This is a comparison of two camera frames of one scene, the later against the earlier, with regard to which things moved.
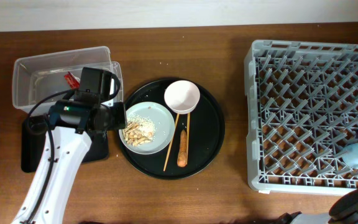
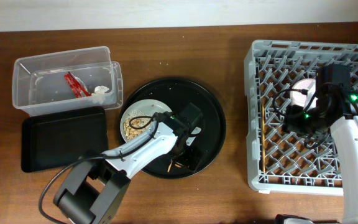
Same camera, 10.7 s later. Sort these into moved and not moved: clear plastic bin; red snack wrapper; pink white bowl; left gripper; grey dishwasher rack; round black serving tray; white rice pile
Moved: pink white bowl; left gripper; white rice pile
Not moved: grey dishwasher rack; red snack wrapper; clear plastic bin; round black serving tray
